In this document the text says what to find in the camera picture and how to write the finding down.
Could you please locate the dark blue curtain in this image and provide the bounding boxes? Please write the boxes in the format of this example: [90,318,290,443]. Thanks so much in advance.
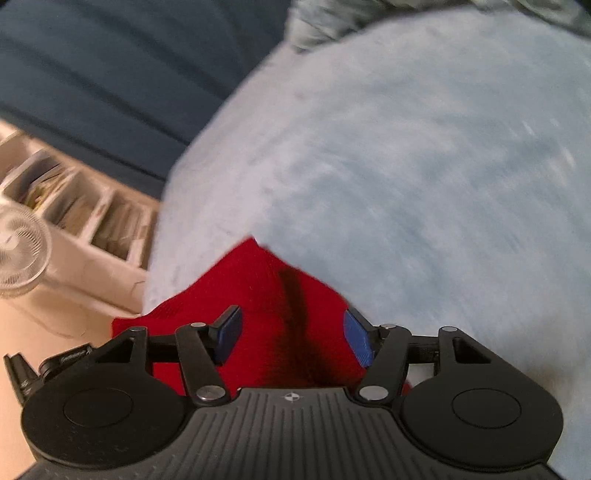
[1,0,290,197]

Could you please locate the red knit sweater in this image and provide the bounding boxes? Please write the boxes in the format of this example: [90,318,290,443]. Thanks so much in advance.
[111,238,366,392]

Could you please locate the white standing fan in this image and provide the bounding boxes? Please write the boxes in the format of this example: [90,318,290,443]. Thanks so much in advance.
[0,204,150,316]

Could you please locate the light blue bed sheet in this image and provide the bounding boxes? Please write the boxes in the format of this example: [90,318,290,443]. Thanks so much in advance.
[143,6,590,479]

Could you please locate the grey-blue fleece blanket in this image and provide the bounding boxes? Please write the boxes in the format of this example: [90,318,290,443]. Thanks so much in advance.
[285,0,591,53]

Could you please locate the white storage shelf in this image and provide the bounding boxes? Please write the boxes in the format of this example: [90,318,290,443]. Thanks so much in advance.
[0,128,158,273]

